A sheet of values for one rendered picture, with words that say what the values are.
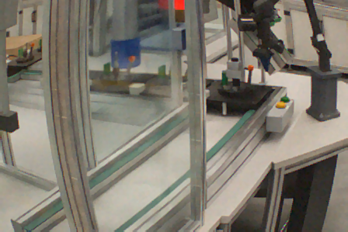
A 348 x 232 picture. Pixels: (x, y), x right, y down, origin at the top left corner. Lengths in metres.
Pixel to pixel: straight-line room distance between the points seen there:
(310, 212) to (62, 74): 1.76
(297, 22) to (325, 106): 4.07
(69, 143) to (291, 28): 5.51
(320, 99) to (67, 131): 1.50
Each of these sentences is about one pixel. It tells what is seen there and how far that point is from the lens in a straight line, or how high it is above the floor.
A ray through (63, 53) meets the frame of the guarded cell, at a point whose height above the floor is 1.44.
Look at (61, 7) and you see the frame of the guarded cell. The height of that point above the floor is 1.52.
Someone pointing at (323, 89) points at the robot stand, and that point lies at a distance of 2.22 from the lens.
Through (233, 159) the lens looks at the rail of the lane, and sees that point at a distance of 1.72.
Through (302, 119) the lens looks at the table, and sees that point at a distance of 2.26.
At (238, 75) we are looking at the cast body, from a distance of 2.18.
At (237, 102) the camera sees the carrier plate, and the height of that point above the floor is 0.97.
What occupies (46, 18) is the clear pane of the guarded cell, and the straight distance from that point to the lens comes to 0.87.
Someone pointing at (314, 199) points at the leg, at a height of 0.47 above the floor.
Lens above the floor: 1.61
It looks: 18 degrees down
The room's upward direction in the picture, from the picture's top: 2 degrees counter-clockwise
